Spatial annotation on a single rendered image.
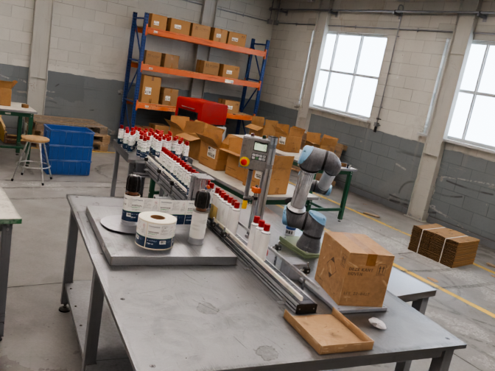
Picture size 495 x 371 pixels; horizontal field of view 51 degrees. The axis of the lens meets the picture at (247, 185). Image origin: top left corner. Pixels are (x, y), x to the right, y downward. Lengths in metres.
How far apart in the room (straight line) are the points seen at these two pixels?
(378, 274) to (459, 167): 6.03
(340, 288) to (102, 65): 8.52
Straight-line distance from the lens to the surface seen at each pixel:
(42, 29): 10.12
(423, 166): 8.82
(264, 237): 2.75
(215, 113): 8.58
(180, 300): 2.35
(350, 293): 2.57
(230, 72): 10.82
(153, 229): 2.69
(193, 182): 3.36
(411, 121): 9.09
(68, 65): 10.31
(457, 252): 6.73
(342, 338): 2.31
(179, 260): 2.70
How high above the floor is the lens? 1.85
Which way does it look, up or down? 12 degrees down
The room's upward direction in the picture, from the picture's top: 10 degrees clockwise
